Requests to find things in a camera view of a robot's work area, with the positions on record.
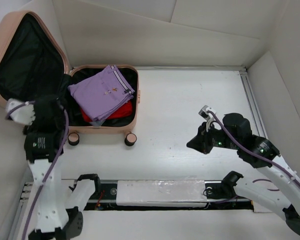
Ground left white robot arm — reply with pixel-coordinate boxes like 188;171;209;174
21;95;102;240

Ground white padded base rail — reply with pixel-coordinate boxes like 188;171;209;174
115;179;208;207

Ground aluminium frame rail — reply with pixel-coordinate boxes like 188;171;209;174
239;67;268;138

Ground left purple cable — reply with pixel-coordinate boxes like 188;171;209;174
4;98;70;240

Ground purple shorts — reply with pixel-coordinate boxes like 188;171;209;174
67;65;135;122

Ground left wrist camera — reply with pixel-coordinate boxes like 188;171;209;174
5;98;36;126

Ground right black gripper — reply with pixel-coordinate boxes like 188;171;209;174
185;120;241;154

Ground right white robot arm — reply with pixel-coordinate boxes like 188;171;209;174
186;110;300;236

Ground pink hard-shell suitcase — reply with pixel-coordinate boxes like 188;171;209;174
0;10;140;146

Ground purple cable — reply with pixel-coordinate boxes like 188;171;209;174
4;98;70;240
207;109;300;198

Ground red shorts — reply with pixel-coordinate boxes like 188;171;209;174
80;100;133;122

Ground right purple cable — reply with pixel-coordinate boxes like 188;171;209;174
207;109;300;198

